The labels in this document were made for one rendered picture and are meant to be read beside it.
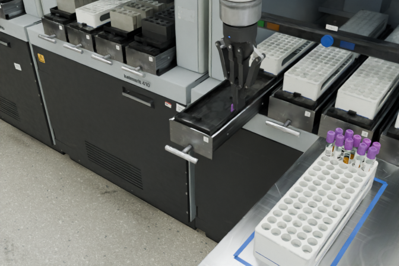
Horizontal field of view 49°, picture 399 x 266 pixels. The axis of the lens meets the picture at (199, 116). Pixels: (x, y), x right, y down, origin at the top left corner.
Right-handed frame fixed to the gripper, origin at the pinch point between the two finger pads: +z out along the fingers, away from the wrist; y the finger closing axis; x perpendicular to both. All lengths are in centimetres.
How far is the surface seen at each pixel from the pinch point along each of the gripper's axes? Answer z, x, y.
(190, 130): 7.7, 10.9, 6.8
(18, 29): 21, -3, 120
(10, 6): 14, -6, 128
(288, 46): 5.5, -35.9, 8.4
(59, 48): 22, -5, 93
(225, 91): 9.1, -9.4, 11.8
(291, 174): 4.8, 10.3, -22.0
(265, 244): -1.8, 31.8, -29.9
